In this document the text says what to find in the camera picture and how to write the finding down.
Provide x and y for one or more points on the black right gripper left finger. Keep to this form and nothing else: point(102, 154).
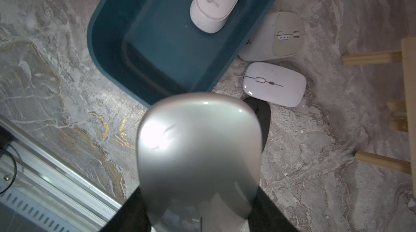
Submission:
point(131, 217)

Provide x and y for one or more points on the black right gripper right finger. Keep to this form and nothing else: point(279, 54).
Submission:
point(266, 217)

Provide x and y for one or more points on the silver slim mouse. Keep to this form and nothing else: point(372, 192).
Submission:
point(199, 160)

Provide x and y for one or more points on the black Lecoo mouse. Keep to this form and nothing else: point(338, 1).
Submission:
point(263, 112)

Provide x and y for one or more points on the teal plastic storage box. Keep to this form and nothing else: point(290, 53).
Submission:
point(152, 50)

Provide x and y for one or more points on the white slim flat mouse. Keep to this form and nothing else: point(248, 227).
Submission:
point(274, 84)

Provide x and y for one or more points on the white beige round mouse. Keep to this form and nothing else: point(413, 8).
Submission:
point(280, 35)

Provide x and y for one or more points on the wooden easel stand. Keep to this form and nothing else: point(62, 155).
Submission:
point(403, 113)

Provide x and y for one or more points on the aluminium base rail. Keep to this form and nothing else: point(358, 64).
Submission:
point(41, 193)

